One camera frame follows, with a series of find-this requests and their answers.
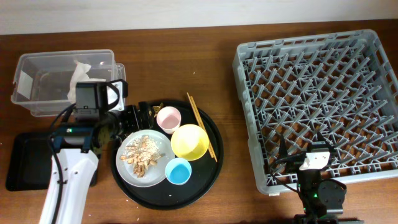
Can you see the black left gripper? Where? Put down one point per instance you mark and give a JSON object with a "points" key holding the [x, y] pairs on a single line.
{"points": [[135, 123]]}

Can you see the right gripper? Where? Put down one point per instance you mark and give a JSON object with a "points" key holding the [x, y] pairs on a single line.
{"points": [[294, 162]]}

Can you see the gold coffee sachet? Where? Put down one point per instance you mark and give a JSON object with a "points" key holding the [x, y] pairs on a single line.
{"points": [[157, 108]]}

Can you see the white tissue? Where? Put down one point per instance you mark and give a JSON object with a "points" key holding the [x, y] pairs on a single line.
{"points": [[80, 75]]}

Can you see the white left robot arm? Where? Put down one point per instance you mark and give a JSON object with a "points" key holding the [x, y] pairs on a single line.
{"points": [[76, 149]]}

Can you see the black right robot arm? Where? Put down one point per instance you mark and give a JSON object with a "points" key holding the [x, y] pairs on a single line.
{"points": [[322, 199]]}

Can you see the grey dishwasher rack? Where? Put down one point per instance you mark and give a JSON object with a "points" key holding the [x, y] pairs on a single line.
{"points": [[340, 85]]}

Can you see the pile of nuts and oats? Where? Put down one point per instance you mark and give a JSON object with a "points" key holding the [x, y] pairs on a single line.
{"points": [[141, 153]]}

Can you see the pink cup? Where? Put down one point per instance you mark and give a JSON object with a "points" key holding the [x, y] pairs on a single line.
{"points": [[169, 119]]}

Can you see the grey plate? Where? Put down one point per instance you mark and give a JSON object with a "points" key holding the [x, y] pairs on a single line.
{"points": [[155, 174]]}

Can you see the yellow bowl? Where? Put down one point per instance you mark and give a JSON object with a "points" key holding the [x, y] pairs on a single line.
{"points": [[190, 142]]}

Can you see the blue cup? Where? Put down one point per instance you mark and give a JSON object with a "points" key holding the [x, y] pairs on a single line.
{"points": [[178, 171]]}

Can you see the right wooden chopstick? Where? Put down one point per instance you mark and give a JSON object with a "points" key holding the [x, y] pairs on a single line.
{"points": [[203, 127]]}

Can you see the clear plastic bin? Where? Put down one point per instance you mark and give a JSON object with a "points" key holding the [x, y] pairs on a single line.
{"points": [[43, 80]]}

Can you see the black rectangular tray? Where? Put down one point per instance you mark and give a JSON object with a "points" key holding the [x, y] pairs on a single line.
{"points": [[31, 162]]}

